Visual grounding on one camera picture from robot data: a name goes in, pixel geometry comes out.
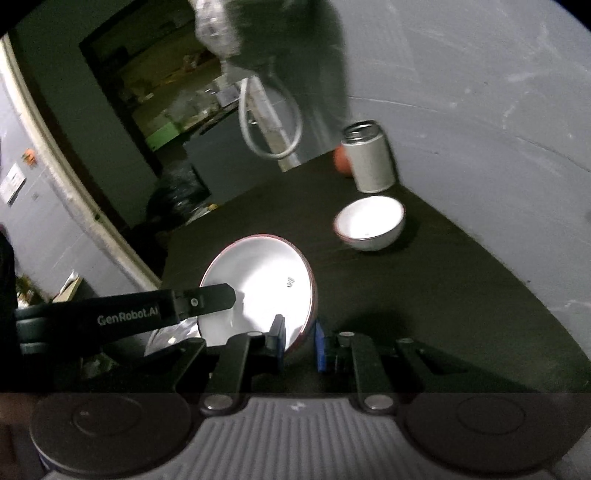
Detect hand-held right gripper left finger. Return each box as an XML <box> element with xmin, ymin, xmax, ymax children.
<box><xmin>115</xmin><ymin>315</ymin><xmax>287</xmax><ymax>412</ymax></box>

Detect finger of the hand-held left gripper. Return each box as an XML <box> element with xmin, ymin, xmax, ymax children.
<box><xmin>174</xmin><ymin>284</ymin><xmax>237</xmax><ymax>319</ymax></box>

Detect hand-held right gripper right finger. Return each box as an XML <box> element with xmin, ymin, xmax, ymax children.
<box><xmin>314</xmin><ymin>322</ymin><xmax>490</xmax><ymax>412</ymax></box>

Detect large steel plate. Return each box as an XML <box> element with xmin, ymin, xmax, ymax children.
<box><xmin>145</xmin><ymin>318</ymin><xmax>206</xmax><ymax>356</ymax></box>

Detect white bowl with dark mark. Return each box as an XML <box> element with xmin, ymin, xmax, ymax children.
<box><xmin>198</xmin><ymin>234</ymin><xmax>318</xmax><ymax>356</ymax></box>

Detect white bowl with red rim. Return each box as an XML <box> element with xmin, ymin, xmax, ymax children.
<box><xmin>333</xmin><ymin>196</ymin><xmax>406</xmax><ymax>252</ymax></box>

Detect black plastic bags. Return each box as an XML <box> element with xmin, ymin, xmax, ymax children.
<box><xmin>145</xmin><ymin>161</ymin><xmax>218</xmax><ymax>222</ymax></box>

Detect dark grey cabinet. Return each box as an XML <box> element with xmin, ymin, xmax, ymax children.
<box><xmin>185</xmin><ymin>108</ymin><xmax>287</xmax><ymax>206</ymax></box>

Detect green box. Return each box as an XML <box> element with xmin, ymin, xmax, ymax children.
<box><xmin>145</xmin><ymin>121</ymin><xmax>183</xmax><ymax>149</ymax></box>

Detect red ball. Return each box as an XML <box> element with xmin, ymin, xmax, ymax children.
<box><xmin>333</xmin><ymin>144</ymin><xmax>354</xmax><ymax>176</ymax></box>

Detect white thermos cup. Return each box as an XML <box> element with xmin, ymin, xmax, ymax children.
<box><xmin>342</xmin><ymin>120</ymin><xmax>397</xmax><ymax>193</ymax></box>

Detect storage shelf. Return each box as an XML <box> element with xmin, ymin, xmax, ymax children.
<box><xmin>81</xmin><ymin>0</ymin><xmax>245</xmax><ymax>162</ymax></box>

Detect clear plastic bag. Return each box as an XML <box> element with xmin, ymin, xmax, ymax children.
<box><xmin>194</xmin><ymin>0</ymin><xmax>245</xmax><ymax>58</ymax></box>

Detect white wall switch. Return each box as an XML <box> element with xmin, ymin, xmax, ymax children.
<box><xmin>0</xmin><ymin>162</ymin><xmax>26</xmax><ymax>205</ymax></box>

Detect white door frame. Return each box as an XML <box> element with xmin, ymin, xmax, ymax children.
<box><xmin>0</xmin><ymin>34</ymin><xmax>162</xmax><ymax>287</ymax></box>

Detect white door post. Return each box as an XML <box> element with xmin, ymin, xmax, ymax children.
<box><xmin>222</xmin><ymin>60</ymin><xmax>301</xmax><ymax>171</ymax></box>

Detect white hose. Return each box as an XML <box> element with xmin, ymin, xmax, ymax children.
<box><xmin>239</xmin><ymin>76</ymin><xmax>303</xmax><ymax>160</ymax></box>

